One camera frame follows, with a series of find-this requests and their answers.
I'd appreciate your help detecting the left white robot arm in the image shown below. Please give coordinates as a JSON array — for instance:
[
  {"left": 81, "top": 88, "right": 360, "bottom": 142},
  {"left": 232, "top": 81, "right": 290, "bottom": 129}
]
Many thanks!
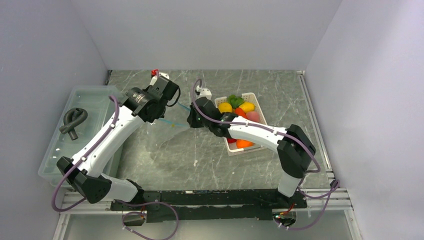
[{"left": 56, "top": 75, "right": 181, "bottom": 210}]

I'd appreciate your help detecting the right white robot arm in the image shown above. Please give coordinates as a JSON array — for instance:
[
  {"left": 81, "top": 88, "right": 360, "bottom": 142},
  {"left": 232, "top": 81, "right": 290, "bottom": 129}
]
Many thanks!
[{"left": 187, "top": 97, "right": 316, "bottom": 208}]

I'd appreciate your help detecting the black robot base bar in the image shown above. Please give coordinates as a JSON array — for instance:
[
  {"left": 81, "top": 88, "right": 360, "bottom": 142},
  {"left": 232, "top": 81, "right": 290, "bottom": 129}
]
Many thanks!
[{"left": 110, "top": 188, "right": 307, "bottom": 223}]

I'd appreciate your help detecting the yellow fruit rear right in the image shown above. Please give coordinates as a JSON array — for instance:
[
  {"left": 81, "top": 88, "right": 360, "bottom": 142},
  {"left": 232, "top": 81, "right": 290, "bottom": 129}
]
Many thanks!
[{"left": 239, "top": 101, "right": 256, "bottom": 114}]

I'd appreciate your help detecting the grey corrugated hose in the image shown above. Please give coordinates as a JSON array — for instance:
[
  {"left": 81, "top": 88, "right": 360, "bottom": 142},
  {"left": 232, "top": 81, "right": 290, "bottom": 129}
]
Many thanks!
[{"left": 59, "top": 107, "right": 89, "bottom": 141}]

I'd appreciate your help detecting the clear plastic storage box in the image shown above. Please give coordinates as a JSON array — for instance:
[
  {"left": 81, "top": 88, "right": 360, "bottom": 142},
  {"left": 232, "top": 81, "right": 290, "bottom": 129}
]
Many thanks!
[{"left": 38, "top": 85, "right": 122, "bottom": 187}]

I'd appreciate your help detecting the green leafy vegetable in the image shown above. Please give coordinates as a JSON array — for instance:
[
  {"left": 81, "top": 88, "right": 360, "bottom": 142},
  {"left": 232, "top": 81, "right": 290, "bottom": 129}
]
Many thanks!
[{"left": 227, "top": 94, "right": 245, "bottom": 109}]

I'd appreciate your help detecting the orange tangerine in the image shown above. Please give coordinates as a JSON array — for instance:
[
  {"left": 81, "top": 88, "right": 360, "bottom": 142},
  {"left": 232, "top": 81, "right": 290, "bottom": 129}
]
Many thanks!
[{"left": 235, "top": 139, "right": 255, "bottom": 149}]

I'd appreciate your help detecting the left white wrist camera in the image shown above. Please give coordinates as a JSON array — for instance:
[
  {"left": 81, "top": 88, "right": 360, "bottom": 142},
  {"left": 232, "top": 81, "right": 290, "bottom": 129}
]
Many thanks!
[{"left": 149, "top": 69, "right": 170, "bottom": 86}]

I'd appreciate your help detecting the yellow lemon rear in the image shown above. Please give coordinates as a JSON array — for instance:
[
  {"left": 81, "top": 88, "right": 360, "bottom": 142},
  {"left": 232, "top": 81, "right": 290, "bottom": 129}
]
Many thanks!
[{"left": 218, "top": 102, "right": 233, "bottom": 113}]

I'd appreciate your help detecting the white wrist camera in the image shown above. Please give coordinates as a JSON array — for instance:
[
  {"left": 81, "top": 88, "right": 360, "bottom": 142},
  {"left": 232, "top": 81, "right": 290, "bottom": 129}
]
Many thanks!
[
  {"left": 149, "top": 69, "right": 170, "bottom": 86},
  {"left": 195, "top": 85, "right": 212, "bottom": 100}
]

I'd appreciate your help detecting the pink peach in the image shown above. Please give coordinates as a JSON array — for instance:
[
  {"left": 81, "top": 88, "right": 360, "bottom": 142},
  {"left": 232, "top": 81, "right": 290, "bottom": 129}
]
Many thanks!
[{"left": 246, "top": 111, "right": 261, "bottom": 123}]

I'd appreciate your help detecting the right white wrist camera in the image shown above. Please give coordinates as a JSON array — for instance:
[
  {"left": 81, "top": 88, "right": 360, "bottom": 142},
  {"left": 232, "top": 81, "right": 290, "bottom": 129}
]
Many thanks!
[{"left": 195, "top": 85, "right": 212, "bottom": 100}]

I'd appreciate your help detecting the white plastic basket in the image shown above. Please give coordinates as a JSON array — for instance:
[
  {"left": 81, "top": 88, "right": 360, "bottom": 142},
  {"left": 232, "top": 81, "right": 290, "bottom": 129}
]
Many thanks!
[{"left": 214, "top": 92, "right": 267, "bottom": 156}]

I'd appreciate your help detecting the red bell pepper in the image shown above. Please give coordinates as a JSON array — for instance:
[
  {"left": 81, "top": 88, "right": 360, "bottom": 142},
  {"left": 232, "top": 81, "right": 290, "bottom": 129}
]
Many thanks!
[{"left": 226, "top": 138, "right": 237, "bottom": 144}]

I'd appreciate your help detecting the clear zip top bag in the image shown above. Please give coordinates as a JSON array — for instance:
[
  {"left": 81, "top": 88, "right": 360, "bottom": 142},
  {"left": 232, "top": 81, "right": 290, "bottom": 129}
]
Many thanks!
[{"left": 146, "top": 102, "right": 190, "bottom": 159}]

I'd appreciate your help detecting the orange carrot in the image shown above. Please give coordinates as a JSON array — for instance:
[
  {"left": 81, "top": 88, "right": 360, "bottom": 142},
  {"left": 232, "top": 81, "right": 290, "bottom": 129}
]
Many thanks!
[{"left": 234, "top": 107, "right": 248, "bottom": 119}]

